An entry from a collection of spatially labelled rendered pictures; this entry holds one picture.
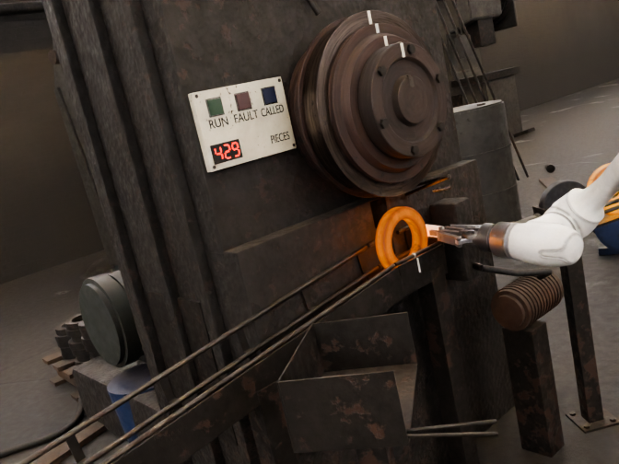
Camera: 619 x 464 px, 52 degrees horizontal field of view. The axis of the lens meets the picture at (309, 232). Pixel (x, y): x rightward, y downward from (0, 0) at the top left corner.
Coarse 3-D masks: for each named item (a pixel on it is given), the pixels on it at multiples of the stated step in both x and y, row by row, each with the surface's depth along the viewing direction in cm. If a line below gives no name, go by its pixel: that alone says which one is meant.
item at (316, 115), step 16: (352, 16) 154; (384, 16) 162; (336, 32) 151; (352, 32) 155; (320, 48) 153; (336, 48) 151; (320, 64) 148; (304, 80) 153; (320, 80) 148; (304, 96) 152; (320, 96) 148; (304, 112) 153; (320, 112) 148; (320, 128) 149; (320, 144) 153; (336, 144) 152; (320, 160) 157; (336, 160) 152; (432, 160) 175; (336, 176) 158; (352, 176) 155; (416, 176) 171; (368, 192) 159; (384, 192) 163; (400, 192) 167
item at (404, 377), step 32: (352, 320) 131; (384, 320) 130; (320, 352) 135; (352, 352) 133; (384, 352) 131; (288, 384) 109; (320, 384) 107; (352, 384) 106; (384, 384) 105; (288, 416) 110; (320, 416) 109; (352, 416) 107; (384, 416) 106; (320, 448) 110; (352, 448) 109; (384, 448) 122
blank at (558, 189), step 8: (552, 184) 188; (560, 184) 186; (568, 184) 186; (576, 184) 186; (544, 192) 188; (552, 192) 186; (560, 192) 186; (544, 200) 186; (552, 200) 187; (544, 208) 187
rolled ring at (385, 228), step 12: (384, 216) 169; (396, 216) 169; (408, 216) 172; (420, 216) 175; (384, 228) 166; (420, 228) 175; (384, 240) 166; (420, 240) 176; (384, 252) 166; (384, 264) 169
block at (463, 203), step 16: (432, 208) 187; (448, 208) 183; (464, 208) 183; (448, 224) 184; (464, 224) 183; (448, 256) 188; (464, 256) 184; (448, 272) 190; (464, 272) 185; (480, 272) 189
